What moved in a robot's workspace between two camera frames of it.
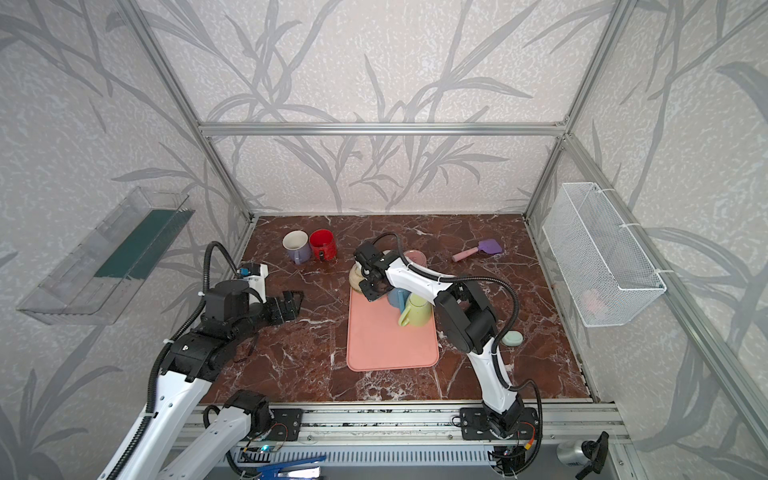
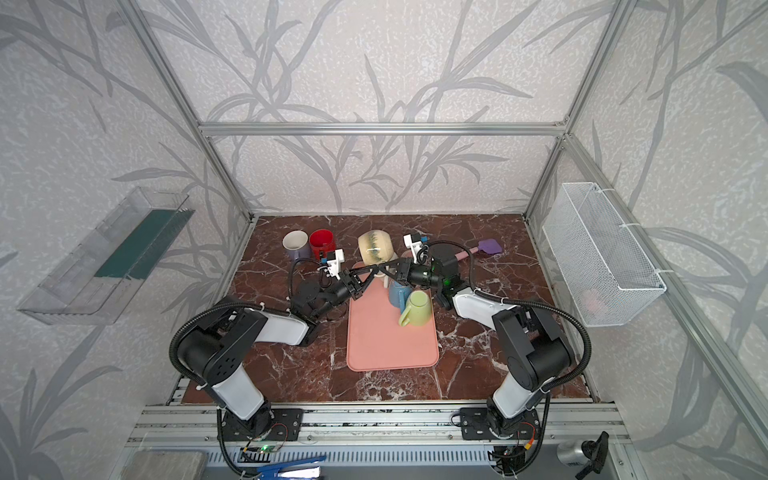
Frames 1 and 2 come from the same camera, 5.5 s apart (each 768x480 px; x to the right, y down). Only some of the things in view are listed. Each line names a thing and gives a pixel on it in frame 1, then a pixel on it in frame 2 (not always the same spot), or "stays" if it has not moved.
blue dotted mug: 397,297 stays
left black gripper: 276,308 to 349,285
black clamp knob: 596,452 stays
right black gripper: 365,279 to 411,271
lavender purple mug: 296,242 stays
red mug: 323,244 stays
